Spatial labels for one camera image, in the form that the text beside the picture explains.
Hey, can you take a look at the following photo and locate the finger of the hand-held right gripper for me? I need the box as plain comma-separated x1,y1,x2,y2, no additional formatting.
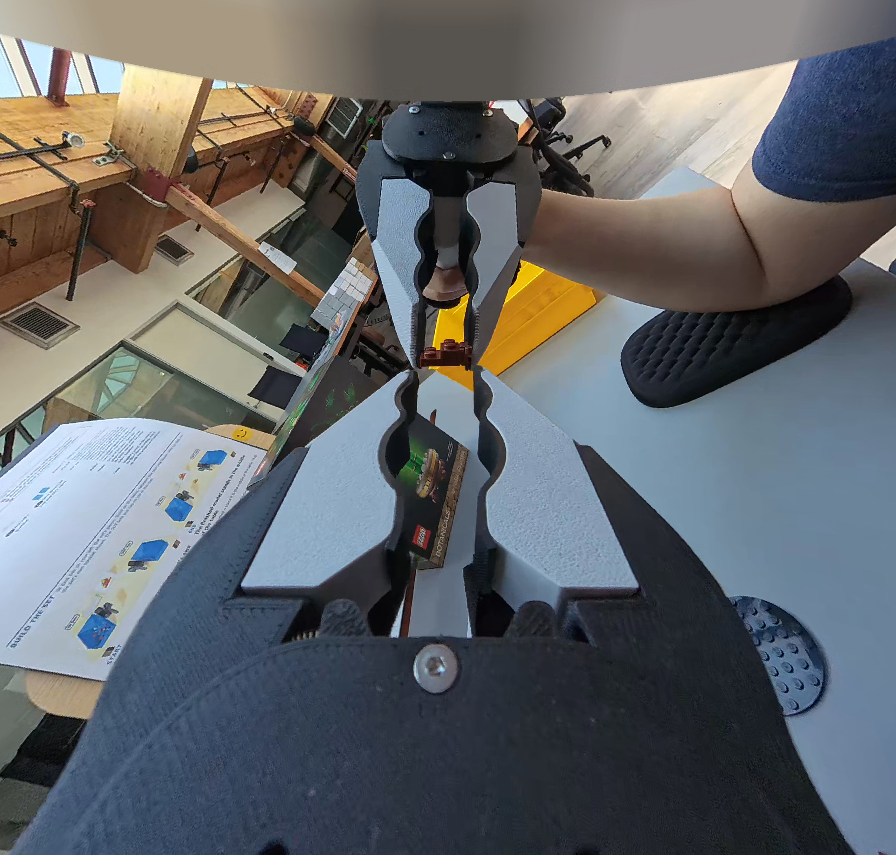
466,180,525,364
370,177,433,366

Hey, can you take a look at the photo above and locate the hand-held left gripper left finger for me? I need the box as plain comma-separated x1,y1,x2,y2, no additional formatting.
240,371,420,636

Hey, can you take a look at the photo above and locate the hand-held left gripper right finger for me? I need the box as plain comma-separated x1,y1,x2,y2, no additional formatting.
465,369,640,636

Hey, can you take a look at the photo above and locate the small brown toy brick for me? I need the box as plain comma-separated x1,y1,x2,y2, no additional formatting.
419,340,472,370

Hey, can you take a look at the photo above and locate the person's right forearm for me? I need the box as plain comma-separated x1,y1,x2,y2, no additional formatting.
539,165,854,314

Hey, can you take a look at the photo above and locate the white desk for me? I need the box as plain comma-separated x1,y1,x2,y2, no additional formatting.
402,165,896,855

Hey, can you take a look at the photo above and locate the person's right hand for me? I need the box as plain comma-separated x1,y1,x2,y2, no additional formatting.
421,266,469,308

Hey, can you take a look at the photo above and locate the stack of white boxes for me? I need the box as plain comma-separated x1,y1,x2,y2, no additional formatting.
310,256,376,331

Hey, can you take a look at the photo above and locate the yellow plastic bin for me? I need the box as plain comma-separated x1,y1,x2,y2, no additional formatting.
433,263,607,391

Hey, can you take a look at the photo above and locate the black office chair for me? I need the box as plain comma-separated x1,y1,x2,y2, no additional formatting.
517,98,611,198

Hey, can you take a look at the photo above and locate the black instruction booklet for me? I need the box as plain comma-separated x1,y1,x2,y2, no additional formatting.
395,414,470,571

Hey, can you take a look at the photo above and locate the black chair back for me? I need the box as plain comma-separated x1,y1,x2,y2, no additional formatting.
280,323,330,360
248,367,295,412

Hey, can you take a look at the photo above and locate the wooden diagonal brace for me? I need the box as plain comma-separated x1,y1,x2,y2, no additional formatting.
164,183,326,306

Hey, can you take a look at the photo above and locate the printed instruction sheet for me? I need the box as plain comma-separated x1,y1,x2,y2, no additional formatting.
0,417,270,681

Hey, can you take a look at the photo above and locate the dark round studded plate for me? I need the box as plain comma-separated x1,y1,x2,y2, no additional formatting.
728,595,828,717

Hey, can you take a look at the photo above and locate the person's blue shirt sleeve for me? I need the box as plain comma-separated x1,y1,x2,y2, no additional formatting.
752,37,896,203

